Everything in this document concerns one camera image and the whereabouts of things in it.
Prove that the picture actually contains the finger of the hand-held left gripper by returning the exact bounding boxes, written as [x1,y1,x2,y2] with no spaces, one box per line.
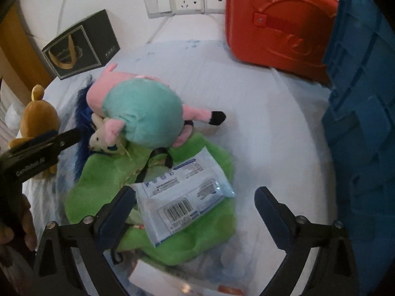
[9,129,81,161]

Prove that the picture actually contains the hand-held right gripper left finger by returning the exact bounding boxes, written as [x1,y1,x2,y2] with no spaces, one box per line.
[31,186,137,296]

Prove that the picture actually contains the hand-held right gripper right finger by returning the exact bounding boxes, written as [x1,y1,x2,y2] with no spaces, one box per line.
[254,186,360,296]

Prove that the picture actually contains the brown bear plush toy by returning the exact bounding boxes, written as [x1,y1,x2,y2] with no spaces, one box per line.
[8,85,61,175]

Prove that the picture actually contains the green plush bag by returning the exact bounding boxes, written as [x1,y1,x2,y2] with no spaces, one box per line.
[65,131,238,266]

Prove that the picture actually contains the white wet wipes packet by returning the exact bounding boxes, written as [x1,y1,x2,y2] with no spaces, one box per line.
[132,146,237,248]

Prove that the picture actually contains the white medicine box red end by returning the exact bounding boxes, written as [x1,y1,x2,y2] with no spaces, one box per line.
[128,259,248,296]

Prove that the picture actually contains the blue plastic crate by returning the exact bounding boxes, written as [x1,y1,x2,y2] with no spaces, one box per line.
[321,0,395,296]

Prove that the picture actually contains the person's left hand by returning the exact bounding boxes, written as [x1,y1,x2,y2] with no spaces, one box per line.
[0,193,38,255]

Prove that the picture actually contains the blue fuzzy toy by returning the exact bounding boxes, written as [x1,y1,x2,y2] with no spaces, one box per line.
[74,75,104,181]

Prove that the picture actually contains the white curtain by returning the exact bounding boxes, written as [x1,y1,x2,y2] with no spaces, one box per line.
[0,77,27,143]

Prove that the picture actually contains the small beige plush toy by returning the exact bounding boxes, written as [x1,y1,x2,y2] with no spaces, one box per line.
[89,118,124,155]

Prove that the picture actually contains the teal-dressed pink pig plush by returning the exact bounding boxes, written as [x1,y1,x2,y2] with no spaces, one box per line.
[86,63,227,149]

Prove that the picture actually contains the black gift box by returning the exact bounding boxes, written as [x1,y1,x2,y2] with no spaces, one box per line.
[41,9,121,81]

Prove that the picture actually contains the red plastic suitcase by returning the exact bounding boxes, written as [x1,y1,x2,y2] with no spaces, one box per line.
[225,0,340,84]

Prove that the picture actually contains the white wall outlet plate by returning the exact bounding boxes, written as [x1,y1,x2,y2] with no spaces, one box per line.
[204,0,228,15]

